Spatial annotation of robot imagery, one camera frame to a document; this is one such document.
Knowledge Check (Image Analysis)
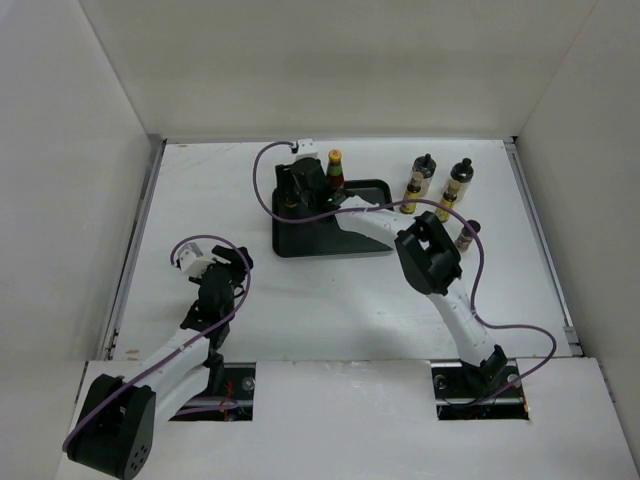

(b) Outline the red sauce bottle yellow cap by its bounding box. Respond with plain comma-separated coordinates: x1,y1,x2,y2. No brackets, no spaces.
326,149,345,190

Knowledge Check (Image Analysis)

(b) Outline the yellow-label brown bottle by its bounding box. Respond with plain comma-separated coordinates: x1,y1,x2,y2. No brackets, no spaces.
435,180,461,223
399,172,422,215

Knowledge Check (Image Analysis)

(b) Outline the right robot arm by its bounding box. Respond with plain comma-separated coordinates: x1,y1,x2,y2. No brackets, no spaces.
272,157,507,396

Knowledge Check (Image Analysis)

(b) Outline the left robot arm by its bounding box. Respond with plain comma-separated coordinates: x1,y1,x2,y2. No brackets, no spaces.
62,237,254,479

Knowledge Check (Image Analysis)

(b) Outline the black plastic tray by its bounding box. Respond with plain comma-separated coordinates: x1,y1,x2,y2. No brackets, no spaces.
272,179,392,258

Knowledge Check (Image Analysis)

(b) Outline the left black-cap grinder bottle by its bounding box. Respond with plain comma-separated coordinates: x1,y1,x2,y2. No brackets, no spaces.
412,153,437,197

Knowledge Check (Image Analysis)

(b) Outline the black-cap grinder bottle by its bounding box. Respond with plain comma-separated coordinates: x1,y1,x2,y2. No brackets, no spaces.
450,158,474,202
412,153,437,197

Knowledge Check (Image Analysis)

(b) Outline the right black-cap grinder bottle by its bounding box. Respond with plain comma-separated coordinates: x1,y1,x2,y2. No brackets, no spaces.
450,158,474,202

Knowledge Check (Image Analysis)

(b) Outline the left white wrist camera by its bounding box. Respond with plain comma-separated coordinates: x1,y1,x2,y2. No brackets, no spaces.
176,242,212,278

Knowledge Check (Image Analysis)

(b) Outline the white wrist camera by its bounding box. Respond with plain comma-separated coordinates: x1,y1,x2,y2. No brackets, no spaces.
176,242,212,278
290,138,318,161

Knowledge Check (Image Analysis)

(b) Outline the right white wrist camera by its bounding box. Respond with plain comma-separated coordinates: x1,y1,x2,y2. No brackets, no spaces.
290,138,318,161

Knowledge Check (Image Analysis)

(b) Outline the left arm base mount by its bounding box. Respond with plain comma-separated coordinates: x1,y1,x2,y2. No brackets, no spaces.
172,354,257,422

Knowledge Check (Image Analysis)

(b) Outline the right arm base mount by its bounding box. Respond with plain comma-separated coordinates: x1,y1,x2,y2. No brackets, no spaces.
431,361,529,421

